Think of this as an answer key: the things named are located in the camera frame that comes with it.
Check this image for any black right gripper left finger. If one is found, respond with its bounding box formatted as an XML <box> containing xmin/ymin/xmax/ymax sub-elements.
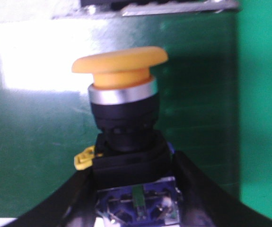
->
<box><xmin>8</xmin><ymin>169</ymin><xmax>96</xmax><ymax>227</ymax></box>

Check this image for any silver conveyor frame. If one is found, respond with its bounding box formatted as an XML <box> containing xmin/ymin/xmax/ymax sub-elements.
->
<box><xmin>51</xmin><ymin>0</ymin><xmax>240</xmax><ymax>19</ymax></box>

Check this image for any yellow mushroom push button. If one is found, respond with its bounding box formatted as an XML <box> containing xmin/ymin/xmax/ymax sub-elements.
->
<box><xmin>71</xmin><ymin>46</ymin><xmax>181</xmax><ymax>227</ymax></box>

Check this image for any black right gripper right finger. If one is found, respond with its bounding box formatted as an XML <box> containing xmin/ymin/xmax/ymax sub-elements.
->
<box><xmin>172</xmin><ymin>151</ymin><xmax>272</xmax><ymax>227</ymax></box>

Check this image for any green conveyor belt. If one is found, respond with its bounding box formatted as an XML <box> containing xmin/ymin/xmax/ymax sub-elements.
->
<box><xmin>0</xmin><ymin>12</ymin><xmax>272</xmax><ymax>218</ymax></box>

